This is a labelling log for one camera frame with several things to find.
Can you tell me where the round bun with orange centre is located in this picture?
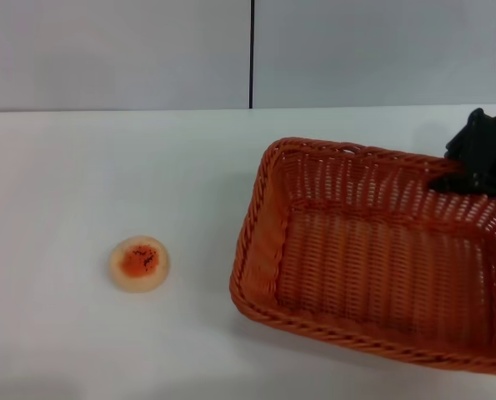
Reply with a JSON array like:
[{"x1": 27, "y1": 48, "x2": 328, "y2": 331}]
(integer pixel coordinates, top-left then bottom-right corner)
[{"x1": 108, "y1": 235, "x2": 173, "y2": 294}]

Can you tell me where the orange woven rectangular basket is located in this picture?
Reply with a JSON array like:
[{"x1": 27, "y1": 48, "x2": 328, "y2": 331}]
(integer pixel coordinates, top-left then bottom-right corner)
[{"x1": 229, "y1": 137, "x2": 496, "y2": 378}]

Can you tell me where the black vertical wall strip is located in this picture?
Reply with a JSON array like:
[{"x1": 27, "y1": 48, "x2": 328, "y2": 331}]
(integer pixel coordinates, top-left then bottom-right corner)
[{"x1": 248, "y1": 0, "x2": 256, "y2": 110}]

